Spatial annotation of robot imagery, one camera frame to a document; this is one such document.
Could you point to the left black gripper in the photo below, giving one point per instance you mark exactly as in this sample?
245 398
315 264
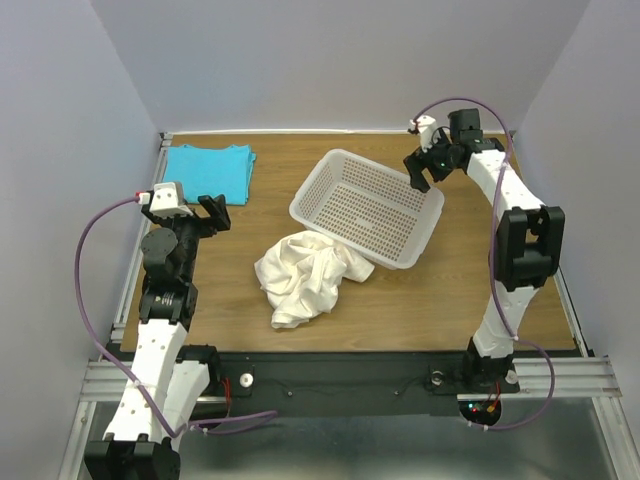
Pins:
207 225

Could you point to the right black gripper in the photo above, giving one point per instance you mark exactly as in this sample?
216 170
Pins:
416 161

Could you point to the white plastic basket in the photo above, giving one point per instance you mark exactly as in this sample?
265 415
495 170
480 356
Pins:
369 207

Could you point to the white t shirt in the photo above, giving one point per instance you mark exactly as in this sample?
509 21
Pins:
301 275

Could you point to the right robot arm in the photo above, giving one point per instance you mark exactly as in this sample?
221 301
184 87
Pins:
526 234

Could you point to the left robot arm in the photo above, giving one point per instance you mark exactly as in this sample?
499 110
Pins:
166 376

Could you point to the folded blue t shirt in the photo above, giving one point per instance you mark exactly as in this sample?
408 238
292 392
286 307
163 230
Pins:
202 171

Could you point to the electronics board with leds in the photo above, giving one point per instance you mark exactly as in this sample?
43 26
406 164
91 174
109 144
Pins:
477 409

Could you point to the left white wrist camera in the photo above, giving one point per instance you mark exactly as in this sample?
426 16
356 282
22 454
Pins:
168 201

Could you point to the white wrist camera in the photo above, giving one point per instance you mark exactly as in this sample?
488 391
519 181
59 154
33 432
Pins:
168 201
424 127

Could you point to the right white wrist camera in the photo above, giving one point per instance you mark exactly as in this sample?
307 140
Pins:
424 127

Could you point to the left table edge rail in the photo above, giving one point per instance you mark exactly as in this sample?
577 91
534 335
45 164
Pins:
128 296

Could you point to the table edge rail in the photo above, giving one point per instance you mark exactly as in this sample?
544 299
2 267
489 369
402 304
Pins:
128 296
571 315

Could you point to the right table edge rail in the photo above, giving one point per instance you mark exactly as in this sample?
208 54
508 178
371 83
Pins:
571 315

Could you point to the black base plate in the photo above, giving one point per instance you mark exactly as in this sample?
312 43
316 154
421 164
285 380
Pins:
349 384

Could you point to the aluminium frame rail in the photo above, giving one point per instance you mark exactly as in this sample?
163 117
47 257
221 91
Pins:
574 378

